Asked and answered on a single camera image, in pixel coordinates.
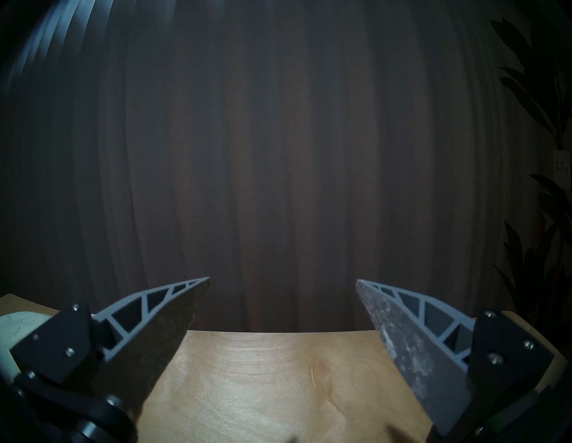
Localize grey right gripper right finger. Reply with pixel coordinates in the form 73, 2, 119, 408
355, 280, 555, 440

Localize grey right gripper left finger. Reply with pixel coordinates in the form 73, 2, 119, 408
10, 277, 211, 443

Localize cream dotted towel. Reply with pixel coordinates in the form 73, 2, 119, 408
0, 311, 52, 380

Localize white paper plant tag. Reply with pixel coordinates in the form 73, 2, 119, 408
553, 150, 572, 190

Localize beige pleated curtain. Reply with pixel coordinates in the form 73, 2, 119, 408
0, 0, 514, 333

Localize tall dark leafy plant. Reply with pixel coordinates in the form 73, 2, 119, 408
489, 17, 572, 324

